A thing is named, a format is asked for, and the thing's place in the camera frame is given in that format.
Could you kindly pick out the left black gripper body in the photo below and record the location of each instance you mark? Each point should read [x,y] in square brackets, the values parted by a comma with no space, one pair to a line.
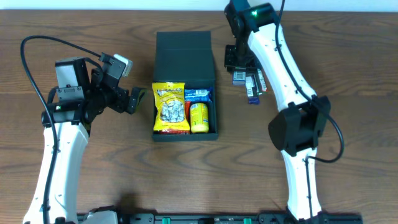
[123,100]

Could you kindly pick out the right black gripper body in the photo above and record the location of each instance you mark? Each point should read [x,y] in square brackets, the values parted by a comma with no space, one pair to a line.
[235,61]

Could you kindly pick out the yellow sunflower seed bag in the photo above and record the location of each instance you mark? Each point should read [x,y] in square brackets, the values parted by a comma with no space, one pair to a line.
[167,91]

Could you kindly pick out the red Hacks candy bag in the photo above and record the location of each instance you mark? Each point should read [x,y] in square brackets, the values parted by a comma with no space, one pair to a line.
[187,109]

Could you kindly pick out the blue snack bar wrapper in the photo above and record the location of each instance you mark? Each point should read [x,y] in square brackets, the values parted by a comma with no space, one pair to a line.
[198,95]

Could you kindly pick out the black gift box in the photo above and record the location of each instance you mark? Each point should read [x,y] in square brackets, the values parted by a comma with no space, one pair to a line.
[187,57]

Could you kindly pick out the yellow cylindrical can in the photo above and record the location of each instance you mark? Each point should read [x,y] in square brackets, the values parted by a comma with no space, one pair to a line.
[199,121]

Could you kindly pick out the small blue barcode packet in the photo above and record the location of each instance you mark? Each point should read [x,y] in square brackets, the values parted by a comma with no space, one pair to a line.
[239,78]

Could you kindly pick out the dark blue candy stick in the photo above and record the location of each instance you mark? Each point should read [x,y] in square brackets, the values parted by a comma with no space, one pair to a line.
[251,90]

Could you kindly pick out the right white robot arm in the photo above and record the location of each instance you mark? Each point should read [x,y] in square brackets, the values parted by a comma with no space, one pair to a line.
[295,130]

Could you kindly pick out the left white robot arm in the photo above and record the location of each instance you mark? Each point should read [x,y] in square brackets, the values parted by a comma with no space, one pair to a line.
[67,128]

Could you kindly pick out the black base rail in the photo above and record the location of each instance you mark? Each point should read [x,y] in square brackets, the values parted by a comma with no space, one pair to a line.
[261,218]

